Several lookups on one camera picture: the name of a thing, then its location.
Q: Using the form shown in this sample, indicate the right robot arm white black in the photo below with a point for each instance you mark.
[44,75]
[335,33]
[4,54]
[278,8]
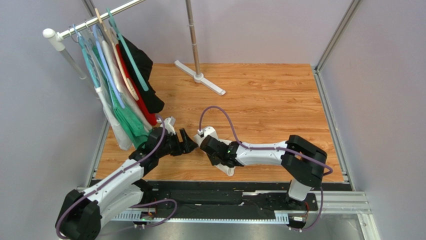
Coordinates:
[302,159]

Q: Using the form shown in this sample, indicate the green hanging garment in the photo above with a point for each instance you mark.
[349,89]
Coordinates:
[129,125]

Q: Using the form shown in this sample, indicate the light teal plastic hanger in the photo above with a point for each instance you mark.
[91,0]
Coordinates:
[84,45]

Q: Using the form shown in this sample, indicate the wooden hanger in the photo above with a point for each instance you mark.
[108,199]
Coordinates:
[114,41]

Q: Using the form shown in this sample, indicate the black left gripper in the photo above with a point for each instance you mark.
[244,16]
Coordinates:
[189,145]

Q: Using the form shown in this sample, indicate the aluminium frame rail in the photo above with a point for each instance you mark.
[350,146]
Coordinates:
[323,86]
[98,143]

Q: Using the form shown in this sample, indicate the blue plastic hanger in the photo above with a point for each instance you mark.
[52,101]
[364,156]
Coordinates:
[98,41]

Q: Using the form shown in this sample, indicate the white slotted cable duct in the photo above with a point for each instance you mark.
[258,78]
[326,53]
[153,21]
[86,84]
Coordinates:
[278,217]

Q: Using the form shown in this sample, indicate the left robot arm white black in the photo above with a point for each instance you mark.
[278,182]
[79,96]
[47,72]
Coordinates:
[125,187]

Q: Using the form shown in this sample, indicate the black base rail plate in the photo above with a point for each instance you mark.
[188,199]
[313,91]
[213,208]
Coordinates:
[233,199]

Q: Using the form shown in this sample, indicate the white hanging garment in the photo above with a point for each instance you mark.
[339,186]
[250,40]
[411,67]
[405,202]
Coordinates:
[128,123]

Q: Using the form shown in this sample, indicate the aluminium frame rail left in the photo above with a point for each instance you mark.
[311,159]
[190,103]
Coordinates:
[98,143]

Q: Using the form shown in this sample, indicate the white cloth napkin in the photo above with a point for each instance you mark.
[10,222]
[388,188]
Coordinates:
[199,137]

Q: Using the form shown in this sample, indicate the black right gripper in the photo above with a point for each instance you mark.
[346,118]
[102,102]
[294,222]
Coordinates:
[206,148]

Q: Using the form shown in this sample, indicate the aluminium frame rail right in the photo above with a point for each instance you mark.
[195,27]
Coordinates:
[323,86]

